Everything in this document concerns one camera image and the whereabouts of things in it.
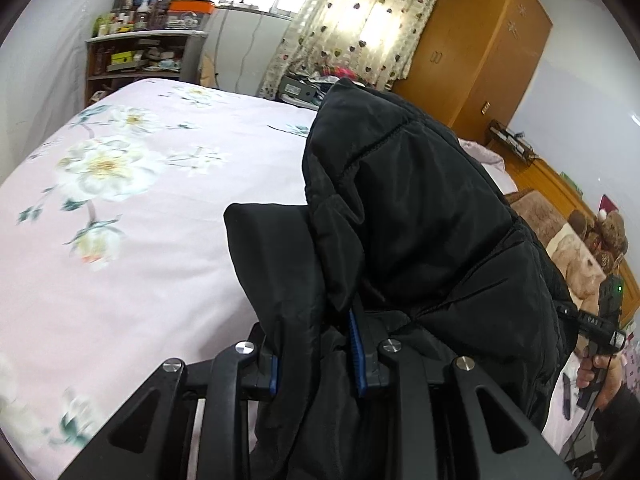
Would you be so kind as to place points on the orange lidded storage box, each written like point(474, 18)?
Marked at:
point(190, 10)

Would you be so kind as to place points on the heart-patterned curtain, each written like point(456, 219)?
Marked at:
point(350, 25)

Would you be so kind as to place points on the person's right hand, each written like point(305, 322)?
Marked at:
point(607, 380)

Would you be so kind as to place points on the black hooded padded jacket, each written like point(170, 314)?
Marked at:
point(410, 230)

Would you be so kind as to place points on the small rack with bottles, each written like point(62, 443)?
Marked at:
point(510, 140)

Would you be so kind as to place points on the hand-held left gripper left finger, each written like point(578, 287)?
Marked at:
point(273, 375)

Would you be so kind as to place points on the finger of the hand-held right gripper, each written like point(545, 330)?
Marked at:
point(582, 321)

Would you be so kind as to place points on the bed with floral pink sheet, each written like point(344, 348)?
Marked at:
point(165, 270)

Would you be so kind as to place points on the dark remote control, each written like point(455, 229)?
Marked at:
point(567, 397)

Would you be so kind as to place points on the group of bottles on shelf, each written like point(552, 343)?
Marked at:
point(127, 12)

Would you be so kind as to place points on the pile of colourful clothes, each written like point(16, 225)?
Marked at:
point(327, 71)

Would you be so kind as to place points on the brown plush bears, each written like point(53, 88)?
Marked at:
point(607, 240)

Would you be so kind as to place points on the wooden headboard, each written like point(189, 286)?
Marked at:
point(545, 175)

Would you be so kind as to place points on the wooden wardrobe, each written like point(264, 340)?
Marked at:
point(475, 50)

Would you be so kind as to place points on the brown wooden shelf unit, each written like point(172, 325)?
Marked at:
point(140, 65)

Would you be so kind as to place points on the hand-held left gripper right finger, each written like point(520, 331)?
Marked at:
point(356, 355)

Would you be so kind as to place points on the black electronic box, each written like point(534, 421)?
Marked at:
point(297, 91)

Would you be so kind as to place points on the person's right forearm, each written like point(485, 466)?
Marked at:
point(620, 435)

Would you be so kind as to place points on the pink pillow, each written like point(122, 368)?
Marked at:
point(487, 160)

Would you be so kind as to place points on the white refrigerator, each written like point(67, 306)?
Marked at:
point(235, 45)

